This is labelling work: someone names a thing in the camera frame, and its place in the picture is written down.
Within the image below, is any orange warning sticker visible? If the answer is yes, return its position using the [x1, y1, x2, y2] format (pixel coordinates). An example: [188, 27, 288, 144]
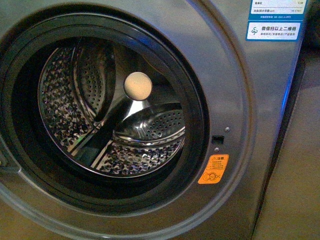
[198, 154, 229, 185]

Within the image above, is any black rubber door gasket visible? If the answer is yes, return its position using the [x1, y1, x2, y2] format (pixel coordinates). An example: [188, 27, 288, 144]
[0, 11, 208, 216]

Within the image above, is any stainless steel washer drum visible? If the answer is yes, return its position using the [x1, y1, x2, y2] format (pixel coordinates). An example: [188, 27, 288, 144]
[37, 37, 186, 179]

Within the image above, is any blue energy label sticker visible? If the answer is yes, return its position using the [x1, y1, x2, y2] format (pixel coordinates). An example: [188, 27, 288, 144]
[246, 0, 308, 42]

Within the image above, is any grey front-load washing machine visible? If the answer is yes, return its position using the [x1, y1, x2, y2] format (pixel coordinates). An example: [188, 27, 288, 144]
[0, 0, 311, 240]

